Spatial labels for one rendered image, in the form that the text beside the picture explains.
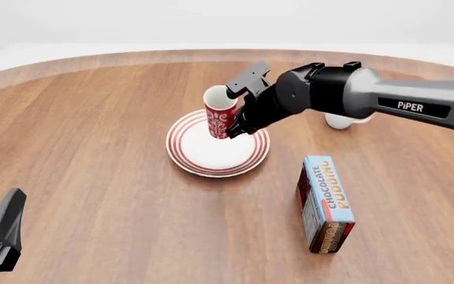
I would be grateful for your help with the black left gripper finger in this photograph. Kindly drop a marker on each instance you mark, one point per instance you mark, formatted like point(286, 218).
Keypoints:
point(9, 217)

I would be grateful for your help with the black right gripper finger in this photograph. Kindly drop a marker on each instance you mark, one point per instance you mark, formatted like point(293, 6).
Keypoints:
point(243, 127)

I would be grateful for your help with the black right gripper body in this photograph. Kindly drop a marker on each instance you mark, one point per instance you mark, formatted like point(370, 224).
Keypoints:
point(256, 111)

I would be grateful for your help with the red patterned mug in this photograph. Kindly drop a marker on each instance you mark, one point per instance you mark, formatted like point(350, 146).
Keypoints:
point(216, 116)

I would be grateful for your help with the silver-grey right robot arm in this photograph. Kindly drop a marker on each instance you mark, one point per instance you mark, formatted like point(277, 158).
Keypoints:
point(369, 91)

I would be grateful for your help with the white plate with red rings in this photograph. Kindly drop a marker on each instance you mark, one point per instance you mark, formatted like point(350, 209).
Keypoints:
point(211, 152)

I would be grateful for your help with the white mug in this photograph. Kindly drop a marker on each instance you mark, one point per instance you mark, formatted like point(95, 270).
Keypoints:
point(339, 122)

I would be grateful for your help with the chocolate pudding box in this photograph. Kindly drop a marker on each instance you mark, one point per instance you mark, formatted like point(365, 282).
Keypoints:
point(326, 204)

